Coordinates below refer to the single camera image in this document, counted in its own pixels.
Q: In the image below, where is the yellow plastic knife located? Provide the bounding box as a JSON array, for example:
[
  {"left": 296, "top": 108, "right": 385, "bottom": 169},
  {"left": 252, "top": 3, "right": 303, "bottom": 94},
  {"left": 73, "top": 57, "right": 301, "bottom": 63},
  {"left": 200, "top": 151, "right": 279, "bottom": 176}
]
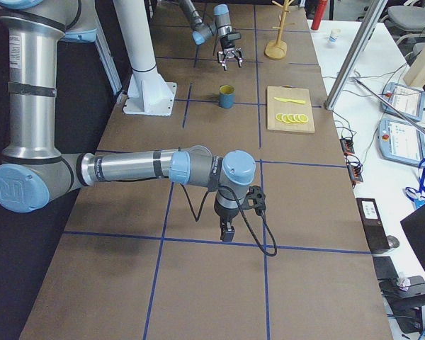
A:
[{"left": 273, "top": 97, "right": 306, "bottom": 105}]

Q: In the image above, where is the dark blue cup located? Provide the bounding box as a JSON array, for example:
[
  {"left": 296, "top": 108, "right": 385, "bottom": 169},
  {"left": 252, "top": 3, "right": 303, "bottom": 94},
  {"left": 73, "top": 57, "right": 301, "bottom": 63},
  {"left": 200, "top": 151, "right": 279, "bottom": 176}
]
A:
[{"left": 219, "top": 84, "right": 234, "bottom": 108}]

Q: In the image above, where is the blue lanyard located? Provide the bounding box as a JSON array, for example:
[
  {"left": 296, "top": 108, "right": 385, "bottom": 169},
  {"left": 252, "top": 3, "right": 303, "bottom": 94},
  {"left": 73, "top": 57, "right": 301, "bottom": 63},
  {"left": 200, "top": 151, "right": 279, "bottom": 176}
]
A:
[{"left": 405, "top": 157, "right": 425, "bottom": 210}]

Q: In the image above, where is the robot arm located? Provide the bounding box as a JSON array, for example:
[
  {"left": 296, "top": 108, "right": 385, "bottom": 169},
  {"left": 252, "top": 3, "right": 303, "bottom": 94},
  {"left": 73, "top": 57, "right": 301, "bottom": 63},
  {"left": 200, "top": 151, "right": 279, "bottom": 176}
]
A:
[
  {"left": 0, "top": 22, "right": 258, "bottom": 249},
  {"left": 178, "top": 1, "right": 244, "bottom": 71}
]

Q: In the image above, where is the wooden cup storage rack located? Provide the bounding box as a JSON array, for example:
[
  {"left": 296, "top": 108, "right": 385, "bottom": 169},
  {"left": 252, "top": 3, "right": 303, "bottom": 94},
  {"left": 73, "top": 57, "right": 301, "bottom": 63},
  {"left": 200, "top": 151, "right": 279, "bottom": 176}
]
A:
[{"left": 264, "top": 0, "right": 293, "bottom": 60}]

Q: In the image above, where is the white paper cup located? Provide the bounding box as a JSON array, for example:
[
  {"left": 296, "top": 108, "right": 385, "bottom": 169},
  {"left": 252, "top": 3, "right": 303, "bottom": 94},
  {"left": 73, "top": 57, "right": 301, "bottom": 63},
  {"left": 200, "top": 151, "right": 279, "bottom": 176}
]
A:
[{"left": 328, "top": 28, "right": 341, "bottom": 46}]

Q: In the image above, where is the black computer mouse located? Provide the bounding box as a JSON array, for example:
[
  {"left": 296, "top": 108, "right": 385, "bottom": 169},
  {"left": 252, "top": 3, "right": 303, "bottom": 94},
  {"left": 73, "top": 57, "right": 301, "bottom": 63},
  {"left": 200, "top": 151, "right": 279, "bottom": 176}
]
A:
[{"left": 387, "top": 235, "right": 400, "bottom": 250}]

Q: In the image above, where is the orange connector box two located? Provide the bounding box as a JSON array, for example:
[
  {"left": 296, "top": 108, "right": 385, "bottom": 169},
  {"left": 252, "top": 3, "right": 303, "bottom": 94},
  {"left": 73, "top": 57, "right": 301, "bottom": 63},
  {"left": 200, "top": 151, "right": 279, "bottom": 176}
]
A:
[{"left": 346, "top": 162, "right": 363, "bottom": 186}]

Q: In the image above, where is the lemon slice three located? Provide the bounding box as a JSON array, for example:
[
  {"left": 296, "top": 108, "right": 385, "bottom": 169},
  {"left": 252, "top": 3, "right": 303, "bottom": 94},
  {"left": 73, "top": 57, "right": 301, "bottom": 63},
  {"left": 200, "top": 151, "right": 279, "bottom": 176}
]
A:
[{"left": 287, "top": 113, "right": 297, "bottom": 123}]

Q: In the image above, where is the black camera cable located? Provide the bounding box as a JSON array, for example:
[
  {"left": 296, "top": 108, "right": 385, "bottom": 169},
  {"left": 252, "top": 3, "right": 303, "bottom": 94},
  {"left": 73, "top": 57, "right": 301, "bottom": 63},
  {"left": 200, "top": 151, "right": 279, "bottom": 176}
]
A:
[{"left": 217, "top": 186, "right": 278, "bottom": 257}]

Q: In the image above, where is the wooden cutting board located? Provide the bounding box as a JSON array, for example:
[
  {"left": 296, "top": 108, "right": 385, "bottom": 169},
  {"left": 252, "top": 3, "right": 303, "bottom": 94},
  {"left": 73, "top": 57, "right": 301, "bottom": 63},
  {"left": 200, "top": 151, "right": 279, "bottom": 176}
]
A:
[{"left": 266, "top": 86, "right": 315, "bottom": 134}]

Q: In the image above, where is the teach pendant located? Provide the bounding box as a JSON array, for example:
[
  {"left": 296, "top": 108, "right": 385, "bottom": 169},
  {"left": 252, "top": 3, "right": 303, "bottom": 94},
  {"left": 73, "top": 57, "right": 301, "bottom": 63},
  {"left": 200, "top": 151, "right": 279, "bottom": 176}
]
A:
[
  {"left": 382, "top": 82, "right": 425, "bottom": 122},
  {"left": 378, "top": 118, "right": 425, "bottom": 166}
]

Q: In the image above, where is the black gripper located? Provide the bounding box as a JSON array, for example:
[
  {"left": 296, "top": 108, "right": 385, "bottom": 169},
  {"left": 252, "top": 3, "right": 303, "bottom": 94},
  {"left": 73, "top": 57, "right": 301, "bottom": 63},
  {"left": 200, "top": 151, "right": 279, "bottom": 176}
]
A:
[
  {"left": 217, "top": 35, "right": 243, "bottom": 71},
  {"left": 214, "top": 207, "right": 239, "bottom": 242}
]

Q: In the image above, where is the lemon slice five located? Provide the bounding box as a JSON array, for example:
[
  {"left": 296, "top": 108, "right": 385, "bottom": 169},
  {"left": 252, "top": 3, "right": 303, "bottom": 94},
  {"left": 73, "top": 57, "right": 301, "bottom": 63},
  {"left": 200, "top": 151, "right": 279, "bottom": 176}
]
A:
[{"left": 297, "top": 114, "right": 309, "bottom": 123}]

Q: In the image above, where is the white pillar with base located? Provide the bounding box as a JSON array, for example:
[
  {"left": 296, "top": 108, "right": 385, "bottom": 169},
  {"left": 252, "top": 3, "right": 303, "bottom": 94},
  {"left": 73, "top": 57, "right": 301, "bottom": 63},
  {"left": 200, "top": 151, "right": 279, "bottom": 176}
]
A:
[{"left": 113, "top": 0, "right": 177, "bottom": 116}]

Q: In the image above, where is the lemon slice four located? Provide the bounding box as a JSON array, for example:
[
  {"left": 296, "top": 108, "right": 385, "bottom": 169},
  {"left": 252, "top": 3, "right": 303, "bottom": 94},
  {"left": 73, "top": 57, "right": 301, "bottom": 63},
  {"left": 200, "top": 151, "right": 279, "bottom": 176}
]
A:
[{"left": 293, "top": 114, "right": 303, "bottom": 123}]

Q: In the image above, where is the lemon slice two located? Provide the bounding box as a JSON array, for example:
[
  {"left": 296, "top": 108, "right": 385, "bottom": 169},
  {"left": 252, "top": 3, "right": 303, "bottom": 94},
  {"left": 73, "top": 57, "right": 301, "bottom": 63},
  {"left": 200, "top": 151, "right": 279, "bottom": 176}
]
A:
[{"left": 281, "top": 114, "right": 292, "bottom": 123}]

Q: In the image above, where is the orange connector box one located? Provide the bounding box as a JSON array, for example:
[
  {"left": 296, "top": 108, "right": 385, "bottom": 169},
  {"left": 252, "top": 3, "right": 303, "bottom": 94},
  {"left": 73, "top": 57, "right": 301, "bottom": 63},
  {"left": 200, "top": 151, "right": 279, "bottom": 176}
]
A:
[{"left": 339, "top": 138, "right": 355, "bottom": 155}]

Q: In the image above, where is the black power brick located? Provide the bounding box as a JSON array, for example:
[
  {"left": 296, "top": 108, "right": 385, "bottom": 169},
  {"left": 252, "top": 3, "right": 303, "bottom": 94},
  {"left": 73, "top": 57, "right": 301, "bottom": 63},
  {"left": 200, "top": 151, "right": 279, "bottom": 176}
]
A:
[{"left": 356, "top": 198, "right": 390, "bottom": 254}]

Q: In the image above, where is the aluminium frame post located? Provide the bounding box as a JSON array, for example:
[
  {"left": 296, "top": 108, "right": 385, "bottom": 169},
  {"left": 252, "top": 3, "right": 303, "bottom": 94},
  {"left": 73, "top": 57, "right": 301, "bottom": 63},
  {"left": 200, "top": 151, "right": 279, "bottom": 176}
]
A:
[{"left": 324, "top": 0, "right": 387, "bottom": 110}]

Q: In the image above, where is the teach pendant far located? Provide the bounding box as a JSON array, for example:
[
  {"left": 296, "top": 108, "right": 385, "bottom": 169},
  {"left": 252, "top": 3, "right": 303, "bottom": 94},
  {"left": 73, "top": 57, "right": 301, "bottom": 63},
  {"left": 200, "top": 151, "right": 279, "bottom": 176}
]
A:
[{"left": 382, "top": 82, "right": 425, "bottom": 122}]

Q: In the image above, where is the teach pendant near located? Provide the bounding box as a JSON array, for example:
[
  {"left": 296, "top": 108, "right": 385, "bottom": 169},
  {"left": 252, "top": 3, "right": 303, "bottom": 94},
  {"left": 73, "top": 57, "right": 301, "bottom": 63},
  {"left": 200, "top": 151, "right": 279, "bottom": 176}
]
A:
[{"left": 378, "top": 118, "right": 425, "bottom": 166}]

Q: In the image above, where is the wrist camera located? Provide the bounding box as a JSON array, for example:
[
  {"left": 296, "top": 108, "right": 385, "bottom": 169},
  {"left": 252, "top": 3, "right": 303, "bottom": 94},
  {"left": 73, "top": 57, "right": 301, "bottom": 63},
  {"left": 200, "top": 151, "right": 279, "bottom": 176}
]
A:
[
  {"left": 246, "top": 186, "right": 266, "bottom": 217},
  {"left": 227, "top": 31, "right": 242, "bottom": 41}
]

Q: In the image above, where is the grey office chair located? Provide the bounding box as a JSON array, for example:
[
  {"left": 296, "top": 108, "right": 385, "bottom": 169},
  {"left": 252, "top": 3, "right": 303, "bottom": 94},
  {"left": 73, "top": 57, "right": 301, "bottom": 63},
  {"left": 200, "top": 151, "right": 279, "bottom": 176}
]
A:
[{"left": 387, "top": 6, "right": 425, "bottom": 45}]

